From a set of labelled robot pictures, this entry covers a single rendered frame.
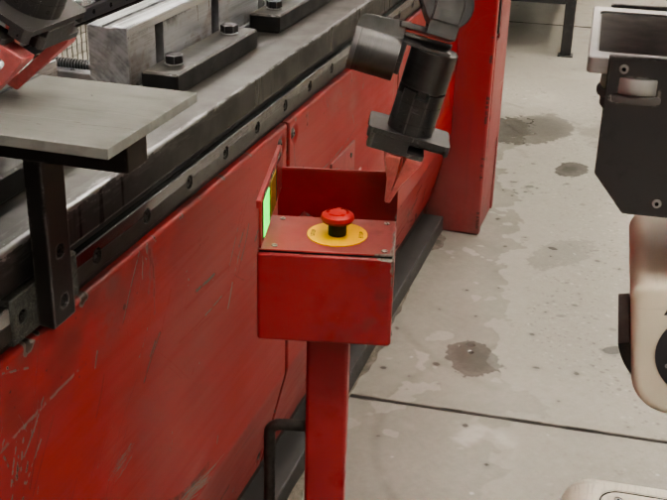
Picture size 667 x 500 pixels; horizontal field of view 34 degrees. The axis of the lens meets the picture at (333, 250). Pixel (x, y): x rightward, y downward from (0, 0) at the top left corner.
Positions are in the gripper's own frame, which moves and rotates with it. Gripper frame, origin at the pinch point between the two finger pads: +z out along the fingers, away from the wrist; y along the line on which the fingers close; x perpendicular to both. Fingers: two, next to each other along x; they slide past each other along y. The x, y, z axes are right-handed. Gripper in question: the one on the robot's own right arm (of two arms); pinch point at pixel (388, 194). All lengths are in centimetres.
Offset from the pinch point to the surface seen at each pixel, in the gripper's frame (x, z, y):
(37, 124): 39, -13, 35
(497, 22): -175, 9, -31
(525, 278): -145, 68, -57
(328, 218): 11.5, 0.5, 7.1
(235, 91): -16.1, -2.5, 23.1
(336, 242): 12.6, 2.7, 5.4
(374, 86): -88, 12, 1
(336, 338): 15.3, 13.6, 2.2
